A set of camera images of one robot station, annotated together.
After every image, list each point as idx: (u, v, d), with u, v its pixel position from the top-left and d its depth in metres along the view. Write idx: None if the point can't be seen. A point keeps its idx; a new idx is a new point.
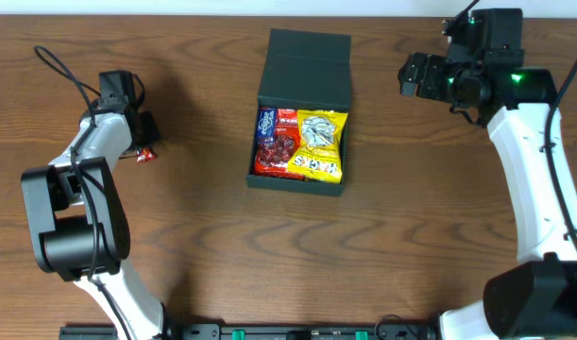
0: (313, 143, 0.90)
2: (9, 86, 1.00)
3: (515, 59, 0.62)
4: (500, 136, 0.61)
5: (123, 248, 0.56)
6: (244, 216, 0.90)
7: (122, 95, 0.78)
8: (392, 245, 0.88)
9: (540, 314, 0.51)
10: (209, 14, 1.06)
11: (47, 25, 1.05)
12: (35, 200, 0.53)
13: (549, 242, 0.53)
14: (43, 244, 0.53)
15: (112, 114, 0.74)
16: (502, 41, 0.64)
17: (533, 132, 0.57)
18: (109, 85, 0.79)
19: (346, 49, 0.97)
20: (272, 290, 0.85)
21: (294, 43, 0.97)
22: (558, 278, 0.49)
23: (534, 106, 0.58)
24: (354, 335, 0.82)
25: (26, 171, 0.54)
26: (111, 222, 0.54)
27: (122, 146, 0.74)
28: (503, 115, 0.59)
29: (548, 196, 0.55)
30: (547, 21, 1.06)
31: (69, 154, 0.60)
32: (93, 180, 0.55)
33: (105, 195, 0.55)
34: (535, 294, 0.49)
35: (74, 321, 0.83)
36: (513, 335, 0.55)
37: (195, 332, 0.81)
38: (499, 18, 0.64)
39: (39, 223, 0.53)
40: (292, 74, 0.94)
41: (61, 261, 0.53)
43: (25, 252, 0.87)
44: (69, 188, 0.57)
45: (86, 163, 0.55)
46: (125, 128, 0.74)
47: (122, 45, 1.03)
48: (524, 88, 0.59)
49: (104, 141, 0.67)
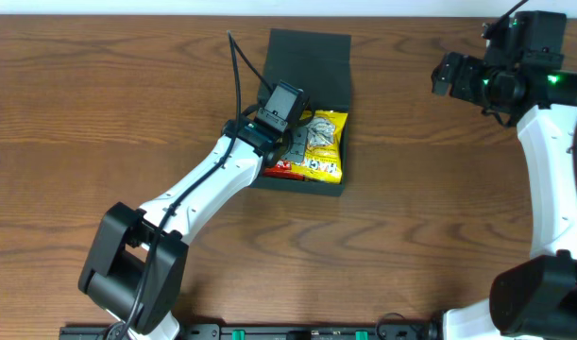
0: (313, 143, 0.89)
2: (9, 86, 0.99)
3: (553, 63, 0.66)
4: (528, 133, 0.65)
5: (154, 319, 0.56)
6: (245, 216, 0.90)
7: (282, 120, 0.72)
8: (392, 245, 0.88)
9: (546, 311, 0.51)
10: (210, 14, 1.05)
11: (47, 25, 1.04)
12: (103, 244, 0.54)
13: (566, 238, 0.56)
14: (93, 275, 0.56)
15: (250, 149, 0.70)
16: (543, 42, 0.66)
17: (560, 136, 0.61)
18: (280, 99, 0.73)
19: (347, 48, 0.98)
20: (272, 290, 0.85)
21: (295, 42, 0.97)
22: (568, 275, 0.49)
23: (568, 109, 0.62)
24: (354, 335, 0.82)
25: (113, 211, 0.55)
26: (152, 307, 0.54)
27: (240, 185, 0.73)
28: (535, 113, 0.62)
29: (569, 198, 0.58)
30: None
31: (165, 211, 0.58)
32: (159, 266, 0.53)
33: (160, 286, 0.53)
34: (542, 285, 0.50)
35: (74, 321, 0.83)
36: (514, 331, 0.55)
37: (195, 332, 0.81)
38: (543, 21, 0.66)
39: (95, 262, 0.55)
40: (294, 73, 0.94)
41: (98, 296, 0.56)
43: (24, 252, 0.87)
44: (145, 237, 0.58)
45: (165, 246, 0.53)
46: (254, 171, 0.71)
47: (122, 45, 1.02)
48: (560, 93, 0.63)
49: (214, 195, 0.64)
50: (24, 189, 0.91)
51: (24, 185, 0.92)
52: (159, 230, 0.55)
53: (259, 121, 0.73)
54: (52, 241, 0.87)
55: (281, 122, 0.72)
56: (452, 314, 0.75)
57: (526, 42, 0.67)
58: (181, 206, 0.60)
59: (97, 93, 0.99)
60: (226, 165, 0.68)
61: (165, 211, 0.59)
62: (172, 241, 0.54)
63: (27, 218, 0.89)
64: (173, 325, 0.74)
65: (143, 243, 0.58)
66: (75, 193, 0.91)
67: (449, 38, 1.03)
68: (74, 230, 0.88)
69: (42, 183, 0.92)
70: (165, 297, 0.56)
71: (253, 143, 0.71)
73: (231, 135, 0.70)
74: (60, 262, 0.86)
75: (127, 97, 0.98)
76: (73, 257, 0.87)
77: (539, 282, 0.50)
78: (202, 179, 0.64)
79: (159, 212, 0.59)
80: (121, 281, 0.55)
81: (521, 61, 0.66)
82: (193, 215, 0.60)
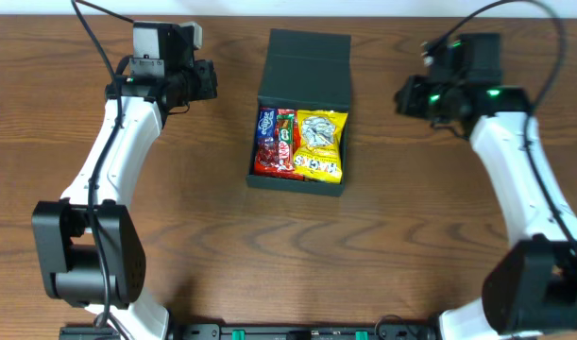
0: (313, 142, 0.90)
2: (10, 87, 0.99)
3: (495, 79, 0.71)
4: (483, 144, 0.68)
5: (131, 296, 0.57)
6: (244, 216, 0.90)
7: (159, 59, 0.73)
8: (393, 246, 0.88)
9: (535, 299, 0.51)
10: (209, 15, 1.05)
11: (47, 25, 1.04)
12: (46, 244, 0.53)
13: (537, 221, 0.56)
14: (55, 279, 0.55)
15: (141, 99, 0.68)
16: (483, 62, 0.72)
17: (511, 137, 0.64)
18: (144, 42, 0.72)
19: (346, 49, 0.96)
20: (272, 290, 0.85)
21: (294, 44, 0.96)
22: (547, 255, 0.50)
23: (513, 115, 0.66)
24: (354, 335, 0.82)
25: (36, 211, 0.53)
26: (124, 273, 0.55)
27: (151, 138, 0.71)
28: (484, 123, 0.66)
29: (531, 188, 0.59)
30: (548, 21, 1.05)
31: (87, 187, 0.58)
32: (108, 234, 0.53)
33: (119, 249, 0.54)
34: (526, 272, 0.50)
35: (73, 321, 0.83)
36: (512, 329, 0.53)
37: (195, 332, 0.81)
38: (483, 43, 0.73)
39: (48, 263, 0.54)
40: (292, 74, 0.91)
41: (71, 293, 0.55)
43: (25, 252, 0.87)
44: (83, 221, 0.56)
45: (103, 213, 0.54)
46: (156, 119, 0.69)
47: (122, 45, 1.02)
48: (501, 104, 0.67)
49: (128, 152, 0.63)
50: (24, 189, 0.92)
51: (24, 185, 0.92)
52: (89, 207, 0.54)
53: (136, 73, 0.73)
54: None
55: (158, 63, 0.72)
56: (449, 315, 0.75)
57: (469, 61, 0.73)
58: (101, 178, 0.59)
59: (97, 93, 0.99)
60: (125, 124, 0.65)
61: (87, 187, 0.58)
62: (108, 208, 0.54)
63: (27, 218, 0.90)
64: (163, 309, 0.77)
65: (87, 228, 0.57)
66: None
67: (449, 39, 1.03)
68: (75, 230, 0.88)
69: (42, 184, 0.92)
70: (130, 268, 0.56)
71: (141, 93, 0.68)
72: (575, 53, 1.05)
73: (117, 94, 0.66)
74: None
75: None
76: None
77: (522, 268, 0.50)
78: (110, 146, 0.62)
79: (80, 192, 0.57)
80: (85, 270, 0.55)
81: (466, 78, 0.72)
82: (116, 180, 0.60)
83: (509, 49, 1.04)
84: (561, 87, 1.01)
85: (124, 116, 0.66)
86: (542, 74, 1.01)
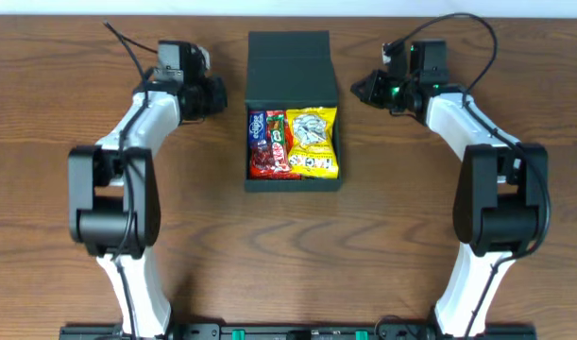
0: (306, 140, 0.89)
2: (8, 87, 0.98)
3: (442, 78, 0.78)
4: (434, 120, 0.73)
5: (149, 242, 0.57)
6: (244, 216, 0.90)
7: (178, 71, 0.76)
8: (391, 245, 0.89)
9: (490, 203, 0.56)
10: (209, 14, 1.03)
11: (45, 24, 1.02)
12: (76, 182, 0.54)
13: (479, 138, 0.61)
14: (78, 218, 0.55)
15: (164, 93, 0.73)
16: (433, 62, 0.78)
17: (452, 102, 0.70)
18: (168, 54, 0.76)
19: (326, 46, 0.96)
20: (272, 290, 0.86)
21: (273, 48, 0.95)
22: (492, 153, 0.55)
23: (454, 93, 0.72)
24: (353, 335, 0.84)
25: (73, 148, 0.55)
26: (146, 212, 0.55)
27: (169, 128, 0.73)
28: (432, 100, 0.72)
29: (471, 123, 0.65)
30: (549, 20, 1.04)
31: (117, 137, 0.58)
32: (136, 172, 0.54)
33: (144, 188, 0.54)
34: (475, 171, 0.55)
35: (74, 320, 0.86)
36: (479, 243, 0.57)
37: (195, 332, 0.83)
38: (432, 46, 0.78)
39: (76, 202, 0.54)
40: (276, 77, 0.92)
41: (93, 234, 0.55)
43: (27, 252, 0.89)
44: (112, 169, 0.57)
45: (134, 154, 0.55)
46: (175, 109, 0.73)
47: (121, 45, 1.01)
48: (444, 91, 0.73)
49: (154, 122, 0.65)
50: (25, 190, 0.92)
51: (25, 186, 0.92)
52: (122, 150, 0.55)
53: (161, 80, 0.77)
54: (55, 241, 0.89)
55: (179, 73, 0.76)
56: (440, 301, 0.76)
57: (421, 63, 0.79)
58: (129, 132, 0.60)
59: (97, 93, 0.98)
60: (152, 104, 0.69)
61: (116, 137, 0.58)
62: (133, 150, 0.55)
63: (29, 218, 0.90)
64: (167, 301, 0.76)
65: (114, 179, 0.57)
66: None
67: (449, 38, 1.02)
68: None
69: (42, 185, 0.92)
70: (152, 212, 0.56)
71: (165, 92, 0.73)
72: None
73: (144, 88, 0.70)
74: (61, 262, 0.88)
75: (127, 97, 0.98)
76: (73, 256, 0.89)
77: (472, 169, 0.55)
78: (137, 116, 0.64)
79: (110, 141, 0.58)
80: (108, 213, 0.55)
81: (417, 78, 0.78)
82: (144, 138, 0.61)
83: (516, 47, 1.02)
84: (566, 85, 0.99)
85: (149, 100, 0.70)
86: (545, 74, 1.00)
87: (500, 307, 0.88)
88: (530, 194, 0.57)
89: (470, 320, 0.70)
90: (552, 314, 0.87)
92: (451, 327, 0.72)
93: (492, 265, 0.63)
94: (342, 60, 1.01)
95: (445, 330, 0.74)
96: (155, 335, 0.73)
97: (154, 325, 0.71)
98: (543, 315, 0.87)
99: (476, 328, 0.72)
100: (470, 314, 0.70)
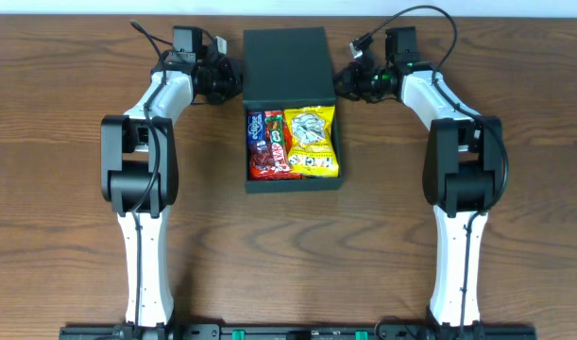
0: (305, 140, 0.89)
2: (8, 87, 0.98)
3: (415, 59, 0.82)
4: (408, 94, 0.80)
5: (168, 202, 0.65)
6: (244, 216, 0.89)
7: (191, 52, 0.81)
8: (392, 245, 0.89)
9: (452, 169, 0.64)
10: (210, 13, 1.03)
11: (45, 23, 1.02)
12: (109, 145, 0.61)
13: (444, 112, 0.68)
14: (109, 178, 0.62)
15: (179, 72, 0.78)
16: (405, 45, 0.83)
17: (423, 79, 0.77)
18: (181, 38, 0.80)
19: (321, 44, 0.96)
20: (272, 290, 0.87)
21: (268, 47, 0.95)
22: (453, 127, 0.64)
23: (425, 71, 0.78)
24: (353, 335, 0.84)
25: (105, 118, 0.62)
26: (167, 174, 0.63)
27: (184, 104, 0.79)
28: (406, 79, 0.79)
29: (440, 98, 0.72)
30: (550, 20, 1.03)
31: (142, 108, 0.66)
32: (159, 137, 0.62)
33: (166, 151, 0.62)
34: (439, 141, 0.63)
35: (74, 321, 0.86)
36: (447, 199, 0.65)
37: (195, 332, 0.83)
38: (404, 31, 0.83)
39: (109, 163, 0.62)
40: (275, 76, 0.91)
41: (119, 193, 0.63)
43: (27, 252, 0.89)
44: (137, 137, 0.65)
45: (155, 123, 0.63)
46: (190, 87, 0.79)
47: (122, 45, 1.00)
48: (416, 69, 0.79)
49: (172, 95, 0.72)
50: (25, 190, 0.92)
51: (25, 186, 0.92)
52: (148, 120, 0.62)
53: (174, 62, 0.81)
54: (55, 241, 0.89)
55: (192, 56, 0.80)
56: (434, 295, 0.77)
57: (394, 47, 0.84)
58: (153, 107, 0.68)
59: (96, 93, 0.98)
60: (169, 82, 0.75)
61: (141, 109, 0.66)
62: (157, 120, 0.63)
63: (29, 219, 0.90)
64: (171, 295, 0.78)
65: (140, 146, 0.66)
66: (75, 194, 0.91)
67: (450, 38, 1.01)
68: (74, 230, 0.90)
69: (42, 186, 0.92)
70: (172, 172, 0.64)
71: (180, 70, 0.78)
72: None
73: (161, 67, 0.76)
74: (61, 262, 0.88)
75: (127, 97, 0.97)
76: (73, 257, 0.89)
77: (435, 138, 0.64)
78: (158, 91, 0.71)
79: (137, 113, 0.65)
80: (132, 177, 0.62)
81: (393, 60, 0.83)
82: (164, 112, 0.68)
83: (517, 47, 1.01)
84: (566, 86, 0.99)
85: (167, 78, 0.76)
86: (545, 74, 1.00)
87: (500, 308, 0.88)
88: (488, 160, 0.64)
89: (463, 301, 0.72)
90: (552, 314, 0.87)
92: (449, 311, 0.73)
93: (466, 226, 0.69)
94: (341, 60, 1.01)
95: (441, 318, 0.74)
96: (156, 324, 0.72)
97: (158, 307, 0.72)
98: (543, 316, 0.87)
99: (471, 314, 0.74)
100: (461, 292, 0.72)
